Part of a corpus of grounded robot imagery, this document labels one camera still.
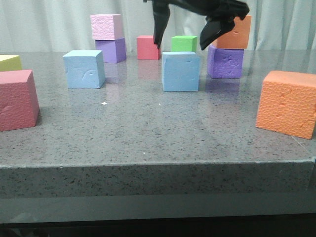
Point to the large orange foam cube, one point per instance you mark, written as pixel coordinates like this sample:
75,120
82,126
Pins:
288,103

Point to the green foam cube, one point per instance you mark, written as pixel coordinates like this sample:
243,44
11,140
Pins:
184,43

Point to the orange foam cube on purple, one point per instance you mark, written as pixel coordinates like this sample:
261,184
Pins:
238,37

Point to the purple foam cube under orange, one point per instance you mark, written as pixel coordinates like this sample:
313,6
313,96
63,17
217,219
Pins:
224,63

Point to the dark red foam cube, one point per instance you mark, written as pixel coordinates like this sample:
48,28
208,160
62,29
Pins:
19,107

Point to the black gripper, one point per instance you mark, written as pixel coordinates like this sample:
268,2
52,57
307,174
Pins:
215,9

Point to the yellow foam cube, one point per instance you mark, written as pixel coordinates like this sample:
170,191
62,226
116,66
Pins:
10,63

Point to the light blue foam cube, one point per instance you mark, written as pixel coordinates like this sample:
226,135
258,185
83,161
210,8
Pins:
84,69
180,71

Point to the purple foam cube under pink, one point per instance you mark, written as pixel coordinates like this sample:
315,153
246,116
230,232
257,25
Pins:
114,51

